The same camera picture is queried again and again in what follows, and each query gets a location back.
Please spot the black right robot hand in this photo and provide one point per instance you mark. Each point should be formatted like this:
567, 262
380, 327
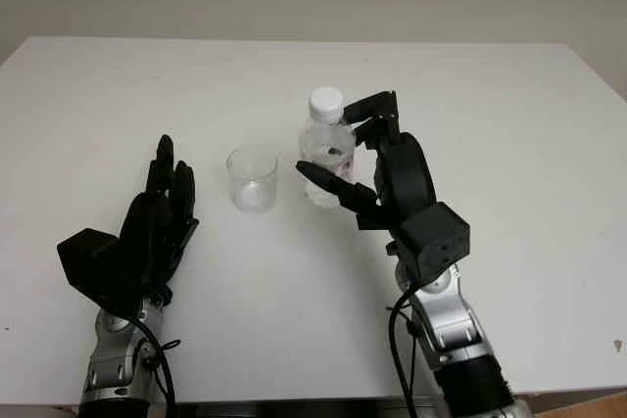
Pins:
406, 178

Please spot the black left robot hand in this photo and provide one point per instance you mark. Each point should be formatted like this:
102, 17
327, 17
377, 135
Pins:
157, 232

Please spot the clear plastic water bottle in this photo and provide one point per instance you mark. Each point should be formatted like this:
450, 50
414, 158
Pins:
323, 144

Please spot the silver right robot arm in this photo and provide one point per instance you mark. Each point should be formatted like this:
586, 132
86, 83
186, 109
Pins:
465, 335

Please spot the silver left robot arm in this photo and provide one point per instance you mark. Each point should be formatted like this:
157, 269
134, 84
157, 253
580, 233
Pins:
110, 369

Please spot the clear plastic cup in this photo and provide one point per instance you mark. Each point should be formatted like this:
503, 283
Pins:
252, 188

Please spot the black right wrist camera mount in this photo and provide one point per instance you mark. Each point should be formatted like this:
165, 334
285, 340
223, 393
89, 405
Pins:
438, 237

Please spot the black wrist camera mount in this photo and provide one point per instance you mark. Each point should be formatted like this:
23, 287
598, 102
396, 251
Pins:
438, 237
93, 261

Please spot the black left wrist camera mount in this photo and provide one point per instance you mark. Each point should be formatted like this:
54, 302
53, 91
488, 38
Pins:
93, 261

